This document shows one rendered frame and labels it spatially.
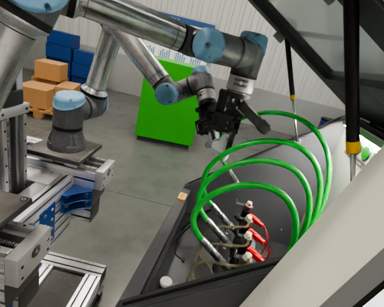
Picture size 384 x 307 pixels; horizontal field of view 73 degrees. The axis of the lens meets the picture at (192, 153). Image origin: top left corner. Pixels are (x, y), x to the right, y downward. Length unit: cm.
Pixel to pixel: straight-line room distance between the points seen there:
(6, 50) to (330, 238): 57
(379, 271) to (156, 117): 395
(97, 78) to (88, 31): 684
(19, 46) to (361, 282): 58
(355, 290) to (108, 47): 108
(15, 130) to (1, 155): 10
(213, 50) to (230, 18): 666
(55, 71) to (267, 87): 503
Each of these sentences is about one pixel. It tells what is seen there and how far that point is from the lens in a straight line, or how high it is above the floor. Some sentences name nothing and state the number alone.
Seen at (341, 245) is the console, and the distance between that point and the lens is 39.
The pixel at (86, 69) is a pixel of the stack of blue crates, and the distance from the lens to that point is 701.
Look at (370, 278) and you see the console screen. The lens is 33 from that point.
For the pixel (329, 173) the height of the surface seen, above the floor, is 131.
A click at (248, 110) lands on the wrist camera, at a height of 142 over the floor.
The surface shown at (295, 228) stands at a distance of 59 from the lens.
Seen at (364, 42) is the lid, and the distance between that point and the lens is 57.
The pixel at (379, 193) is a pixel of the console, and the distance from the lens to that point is 38.
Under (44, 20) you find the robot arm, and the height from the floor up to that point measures 153.
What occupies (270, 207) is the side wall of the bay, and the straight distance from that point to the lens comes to 121.
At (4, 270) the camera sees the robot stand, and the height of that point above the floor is 95.
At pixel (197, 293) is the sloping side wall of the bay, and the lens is 58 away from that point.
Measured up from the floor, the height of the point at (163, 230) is 95.
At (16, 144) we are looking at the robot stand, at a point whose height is 111.
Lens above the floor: 154
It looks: 21 degrees down
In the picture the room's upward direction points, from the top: 14 degrees clockwise
